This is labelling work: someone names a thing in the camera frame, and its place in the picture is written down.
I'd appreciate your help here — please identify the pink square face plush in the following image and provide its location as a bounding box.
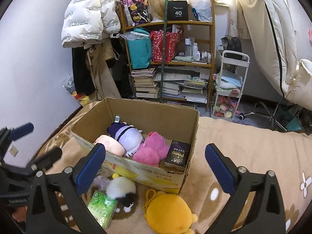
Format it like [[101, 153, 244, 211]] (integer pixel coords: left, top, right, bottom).
[[94, 135, 126, 156]]

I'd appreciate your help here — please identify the black box marked 40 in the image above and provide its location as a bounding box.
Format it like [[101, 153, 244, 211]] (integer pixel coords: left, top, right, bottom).
[[167, 1, 188, 21]]

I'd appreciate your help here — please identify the pink bear plush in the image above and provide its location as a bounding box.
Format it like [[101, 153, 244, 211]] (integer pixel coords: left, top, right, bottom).
[[133, 132, 170, 167]]

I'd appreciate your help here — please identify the yellow round plush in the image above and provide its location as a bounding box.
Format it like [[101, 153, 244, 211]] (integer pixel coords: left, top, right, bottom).
[[143, 189, 198, 233]]

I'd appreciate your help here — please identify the white fluffy pompom charm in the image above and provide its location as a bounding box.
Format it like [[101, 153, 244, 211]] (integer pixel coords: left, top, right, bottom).
[[106, 173, 137, 213]]

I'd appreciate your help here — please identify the white puffer jacket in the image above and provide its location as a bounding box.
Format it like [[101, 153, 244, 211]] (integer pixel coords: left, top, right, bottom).
[[61, 0, 121, 49]]

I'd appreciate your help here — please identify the white rolling cart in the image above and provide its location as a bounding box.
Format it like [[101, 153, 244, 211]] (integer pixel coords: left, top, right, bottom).
[[210, 50, 250, 121]]

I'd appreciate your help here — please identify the white wall socket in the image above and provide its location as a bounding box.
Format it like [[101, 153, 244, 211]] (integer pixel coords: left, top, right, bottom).
[[9, 145, 19, 157]]

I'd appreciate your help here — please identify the wooden shelf unit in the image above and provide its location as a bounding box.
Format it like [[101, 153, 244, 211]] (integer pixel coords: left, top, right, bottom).
[[121, 0, 215, 105]]

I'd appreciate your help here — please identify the stack of books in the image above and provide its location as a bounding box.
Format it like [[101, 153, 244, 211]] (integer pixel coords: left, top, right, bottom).
[[131, 67, 159, 99]]

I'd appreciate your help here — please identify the purple plush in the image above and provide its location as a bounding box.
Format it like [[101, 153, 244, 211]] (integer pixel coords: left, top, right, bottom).
[[94, 175, 111, 191]]

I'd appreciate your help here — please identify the dark-robed plush doll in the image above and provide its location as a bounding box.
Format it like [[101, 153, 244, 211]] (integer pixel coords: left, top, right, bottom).
[[107, 122, 144, 157]]

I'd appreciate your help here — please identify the beige hanging coat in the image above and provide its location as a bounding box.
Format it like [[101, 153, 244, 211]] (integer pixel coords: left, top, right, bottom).
[[86, 39, 121, 100]]

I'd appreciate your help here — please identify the green tissue pack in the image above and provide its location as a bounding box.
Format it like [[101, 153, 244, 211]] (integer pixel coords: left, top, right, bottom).
[[87, 191, 118, 229]]

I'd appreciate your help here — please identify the printed cardboard box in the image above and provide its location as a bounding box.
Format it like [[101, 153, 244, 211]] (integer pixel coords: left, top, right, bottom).
[[71, 98, 199, 194]]

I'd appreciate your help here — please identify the red patterned gift bag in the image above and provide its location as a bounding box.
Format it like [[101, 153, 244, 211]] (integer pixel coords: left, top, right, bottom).
[[150, 31, 180, 63]]

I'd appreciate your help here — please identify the dark boxed card pack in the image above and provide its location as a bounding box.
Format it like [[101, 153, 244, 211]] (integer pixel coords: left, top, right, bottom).
[[164, 141, 191, 171]]

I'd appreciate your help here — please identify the blonde wig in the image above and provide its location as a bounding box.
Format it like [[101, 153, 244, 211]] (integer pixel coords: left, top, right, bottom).
[[146, 0, 166, 22]]

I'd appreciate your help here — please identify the snack packet pile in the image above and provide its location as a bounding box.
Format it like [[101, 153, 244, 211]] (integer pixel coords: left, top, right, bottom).
[[62, 74, 91, 107]]

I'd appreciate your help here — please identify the teal tote bag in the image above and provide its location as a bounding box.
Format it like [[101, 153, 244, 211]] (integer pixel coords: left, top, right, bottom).
[[121, 28, 152, 69]]

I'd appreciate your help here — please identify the cream quilted bedding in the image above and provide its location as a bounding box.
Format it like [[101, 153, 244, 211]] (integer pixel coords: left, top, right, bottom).
[[238, 0, 311, 110]]

